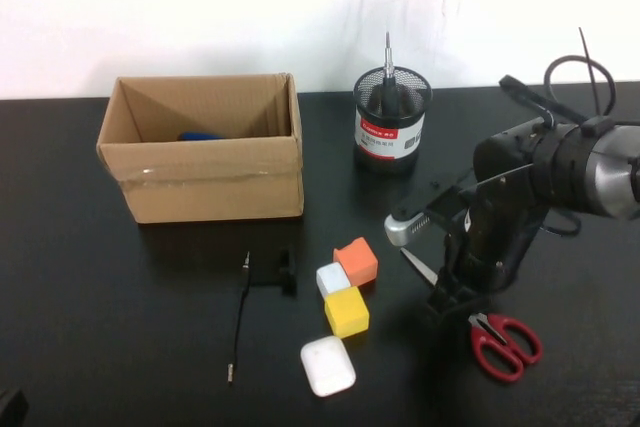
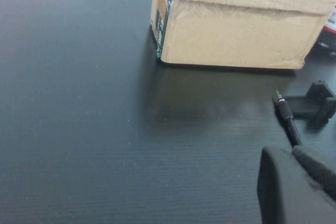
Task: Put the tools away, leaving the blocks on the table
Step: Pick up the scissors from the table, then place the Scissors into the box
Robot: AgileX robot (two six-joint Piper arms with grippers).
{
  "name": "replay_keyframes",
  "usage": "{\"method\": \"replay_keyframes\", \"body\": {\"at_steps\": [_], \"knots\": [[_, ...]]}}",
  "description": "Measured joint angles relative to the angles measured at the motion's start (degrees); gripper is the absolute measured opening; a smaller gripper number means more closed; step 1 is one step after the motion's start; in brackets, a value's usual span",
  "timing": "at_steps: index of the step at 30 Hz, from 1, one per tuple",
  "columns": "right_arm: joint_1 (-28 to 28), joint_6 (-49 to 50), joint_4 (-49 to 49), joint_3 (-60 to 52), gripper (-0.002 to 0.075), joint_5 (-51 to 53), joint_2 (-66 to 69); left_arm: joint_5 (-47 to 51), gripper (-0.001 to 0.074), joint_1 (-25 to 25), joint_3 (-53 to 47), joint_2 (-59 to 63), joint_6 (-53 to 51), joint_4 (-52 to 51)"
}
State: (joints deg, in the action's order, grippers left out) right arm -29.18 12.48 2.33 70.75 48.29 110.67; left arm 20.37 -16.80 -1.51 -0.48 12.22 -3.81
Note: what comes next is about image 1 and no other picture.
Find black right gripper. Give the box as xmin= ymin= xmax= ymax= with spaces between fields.
xmin=426 ymin=166 xmax=545 ymax=321

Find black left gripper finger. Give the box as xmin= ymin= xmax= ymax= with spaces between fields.
xmin=0 ymin=388 xmax=29 ymax=427

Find red-handled scissors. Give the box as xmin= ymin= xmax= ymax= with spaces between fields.
xmin=399 ymin=246 xmax=544 ymax=383

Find black precision screwdriver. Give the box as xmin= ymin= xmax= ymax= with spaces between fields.
xmin=379 ymin=31 xmax=401 ymax=116

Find orange block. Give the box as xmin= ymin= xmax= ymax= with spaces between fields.
xmin=332 ymin=237 xmax=379 ymax=289

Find yellow block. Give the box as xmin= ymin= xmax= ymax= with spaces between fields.
xmin=323 ymin=286 xmax=370 ymax=339

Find white block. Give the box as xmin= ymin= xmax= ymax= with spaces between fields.
xmin=315 ymin=261 xmax=351 ymax=300

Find white earbuds case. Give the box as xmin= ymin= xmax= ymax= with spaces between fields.
xmin=299 ymin=335 xmax=357 ymax=398

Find black mesh pen holder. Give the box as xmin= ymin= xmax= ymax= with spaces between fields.
xmin=352 ymin=65 xmax=433 ymax=176

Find brown cardboard box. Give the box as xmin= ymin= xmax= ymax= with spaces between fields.
xmin=95 ymin=71 xmax=305 ymax=224

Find blue object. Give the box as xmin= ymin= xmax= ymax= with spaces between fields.
xmin=177 ymin=130 xmax=226 ymax=143

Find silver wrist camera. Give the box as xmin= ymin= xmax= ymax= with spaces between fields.
xmin=383 ymin=211 xmax=432 ymax=248

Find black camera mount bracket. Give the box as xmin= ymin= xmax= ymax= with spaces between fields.
xmin=394 ymin=164 xmax=534 ymax=228

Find thin black camera cable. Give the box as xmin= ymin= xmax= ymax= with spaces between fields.
xmin=542 ymin=206 xmax=583 ymax=238

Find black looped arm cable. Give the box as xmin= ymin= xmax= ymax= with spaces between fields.
xmin=498 ymin=54 xmax=617 ymax=128

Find thin black audio cable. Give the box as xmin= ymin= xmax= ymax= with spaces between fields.
xmin=226 ymin=251 xmax=251 ymax=388

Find black cable tie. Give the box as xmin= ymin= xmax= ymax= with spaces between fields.
xmin=578 ymin=25 xmax=604 ymax=116

